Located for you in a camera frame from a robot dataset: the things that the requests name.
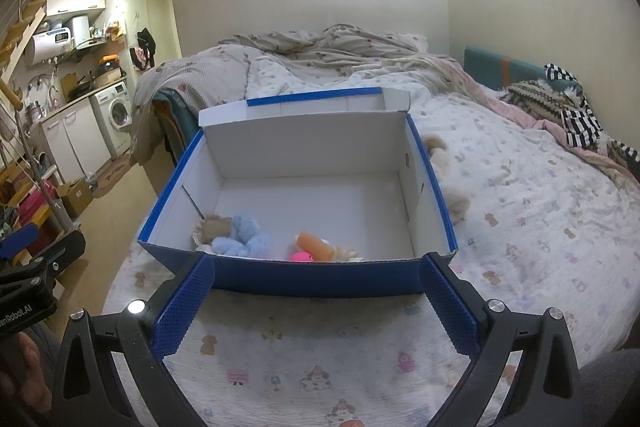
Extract black hanging garment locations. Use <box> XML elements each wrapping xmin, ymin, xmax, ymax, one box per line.
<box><xmin>136</xmin><ymin>27</ymin><xmax>157</xmax><ymax>58</ymax></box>

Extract white washing machine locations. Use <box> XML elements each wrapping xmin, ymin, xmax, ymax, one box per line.
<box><xmin>90</xmin><ymin>82</ymin><xmax>135</xmax><ymax>158</ymax></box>

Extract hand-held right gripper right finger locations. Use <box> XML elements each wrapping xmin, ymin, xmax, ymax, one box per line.
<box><xmin>417</xmin><ymin>251</ymin><xmax>583</xmax><ymax>427</ymax></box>

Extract person's left hand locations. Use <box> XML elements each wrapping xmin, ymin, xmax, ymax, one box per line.
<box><xmin>0</xmin><ymin>329</ymin><xmax>53</xmax><ymax>414</ymax></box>

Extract beige black knit blanket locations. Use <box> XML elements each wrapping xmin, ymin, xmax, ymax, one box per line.
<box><xmin>500</xmin><ymin>79</ymin><xmax>586</xmax><ymax>122</ymax></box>

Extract light blue plush toy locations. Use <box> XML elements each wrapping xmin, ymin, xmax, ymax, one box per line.
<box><xmin>212</xmin><ymin>213</ymin><xmax>272</xmax><ymax>262</ymax></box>

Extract orange soft toy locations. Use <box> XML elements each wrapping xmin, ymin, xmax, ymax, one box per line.
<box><xmin>296</xmin><ymin>231</ymin><xmax>335</xmax><ymax>262</ymax></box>

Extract teal headboard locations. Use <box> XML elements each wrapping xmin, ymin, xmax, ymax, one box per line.
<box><xmin>462</xmin><ymin>46</ymin><xmax>583</xmax><ymax>95</ymax></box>

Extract black white striped garment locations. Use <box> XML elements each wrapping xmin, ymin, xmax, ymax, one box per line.
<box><xmin>542</xmin><ymin>63</ymin><xmax>608</xmax><ymax>150</ymax></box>

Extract blue white cardboard box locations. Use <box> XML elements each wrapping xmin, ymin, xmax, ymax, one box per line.
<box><xmin>137</xmin><ymin>88</ymin><xmax>459</xmax><ymax>299</ymax></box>

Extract wooden stairs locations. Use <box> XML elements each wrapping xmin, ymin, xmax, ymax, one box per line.
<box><xmin>0</xmin><ymin>0</ymin><xmax>61</xmax><ymax>108</ymax></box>

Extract brown cardboard box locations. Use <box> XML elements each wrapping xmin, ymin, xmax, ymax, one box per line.
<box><xmin>56</xmin><ymin>177</ymin><xmax>95</xmax><ymax>218</ymax></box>

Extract brown beige plush toy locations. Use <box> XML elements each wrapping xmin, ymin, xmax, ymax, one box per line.
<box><xmin>192</xmin><ymin>214</ymin><xmax>236</xmax><ymax>253</ymax></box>

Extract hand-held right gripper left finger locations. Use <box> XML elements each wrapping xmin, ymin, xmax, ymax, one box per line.
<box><xmin>51</xmin><ymin>252</ymin><xmax>217</xmax><ymax>427</ymax></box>

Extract beige floor mat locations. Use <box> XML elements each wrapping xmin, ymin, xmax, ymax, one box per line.
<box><xmin>92</xmin><ymin>159</ymin><xmax>136</xmax><ymax>198</ymax></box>

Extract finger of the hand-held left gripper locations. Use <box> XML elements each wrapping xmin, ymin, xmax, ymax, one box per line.
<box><xmin>0</xmin><ymin>223</ymin><xmax>40</xmax><ymax>260</ymax></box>

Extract white wall cabinet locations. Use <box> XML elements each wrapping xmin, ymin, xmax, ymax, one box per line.
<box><xmin>45</xmin><ymin>0</ymin><xmax>107</xmax><ymax>18</ymax></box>

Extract white water heater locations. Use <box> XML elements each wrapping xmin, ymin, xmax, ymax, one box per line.
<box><xmin>24</xmin><ymin>27</ymin><xmax>77</xmax><ymax>66</ymax></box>

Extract beige fluffy plush toy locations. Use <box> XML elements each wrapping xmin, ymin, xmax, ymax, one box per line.
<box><xmin>422</xmin><ymin>134</ymin><xmax>472</xmax><ymax>224</ymax></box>

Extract pink blanket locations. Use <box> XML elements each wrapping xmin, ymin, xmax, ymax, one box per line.
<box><xmin>450</xmin><ymin>57</ymin><xmax>640</xmax><ymax>188</ymax></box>

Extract beige printed duvet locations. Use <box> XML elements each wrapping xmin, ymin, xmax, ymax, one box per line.
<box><xmin>137</xmin><ymin>24</ymin><xmax>481</xmax><ymax>168</ymax></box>

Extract pink storage bin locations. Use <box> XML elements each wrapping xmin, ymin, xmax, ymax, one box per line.
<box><xmin>17</xmin><ymin>179</ymin><xmax>58</xmax><ymax>253</ymax></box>

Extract white base cabinet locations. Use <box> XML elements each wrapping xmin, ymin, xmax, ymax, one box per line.
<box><xmin>40</xmin><ymin>99</ymin><xmax>113</xmax><ymax>182</ymax></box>

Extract printed white bedsheet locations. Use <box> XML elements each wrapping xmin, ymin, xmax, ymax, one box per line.
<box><xmin>102</xmin><ymin>57</ymin><xmax>640</xmax><ymax>427</ymax></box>

